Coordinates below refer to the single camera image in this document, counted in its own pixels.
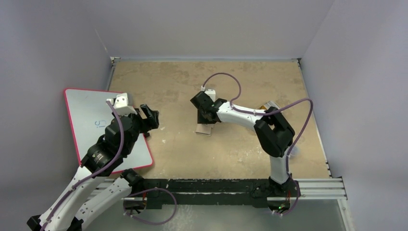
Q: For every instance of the wrist white camera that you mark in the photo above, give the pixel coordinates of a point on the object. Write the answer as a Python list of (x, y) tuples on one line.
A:
[(123, 104), (210, 92)]

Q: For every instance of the beige leather card holder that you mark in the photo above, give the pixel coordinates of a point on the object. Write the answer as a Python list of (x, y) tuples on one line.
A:
[(204, 129)]

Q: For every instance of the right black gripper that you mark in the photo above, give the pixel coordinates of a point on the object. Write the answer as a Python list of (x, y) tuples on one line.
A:
[(204, 112)]

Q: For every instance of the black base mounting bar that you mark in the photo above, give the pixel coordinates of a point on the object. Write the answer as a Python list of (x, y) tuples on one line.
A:
[(155, 193)]

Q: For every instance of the cream oval tray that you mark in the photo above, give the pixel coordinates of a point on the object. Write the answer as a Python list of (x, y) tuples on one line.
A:
[(268, 104)]

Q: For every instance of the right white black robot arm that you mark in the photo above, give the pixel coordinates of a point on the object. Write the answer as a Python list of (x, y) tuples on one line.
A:
[(273, 131)]

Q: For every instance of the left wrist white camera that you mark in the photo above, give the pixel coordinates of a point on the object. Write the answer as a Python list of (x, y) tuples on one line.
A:
[(123, 104)]

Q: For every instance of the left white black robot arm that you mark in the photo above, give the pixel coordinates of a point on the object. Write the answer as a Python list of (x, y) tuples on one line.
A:
[(73, 210)]

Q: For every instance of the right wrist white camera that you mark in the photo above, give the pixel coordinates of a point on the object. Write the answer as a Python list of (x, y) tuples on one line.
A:
[(210, 92)]

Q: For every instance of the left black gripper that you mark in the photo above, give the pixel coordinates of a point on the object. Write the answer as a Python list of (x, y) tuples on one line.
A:
[(149, 123)]

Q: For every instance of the white pink-framed whiteboard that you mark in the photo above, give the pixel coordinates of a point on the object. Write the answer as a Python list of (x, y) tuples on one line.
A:
[(89, 115)]

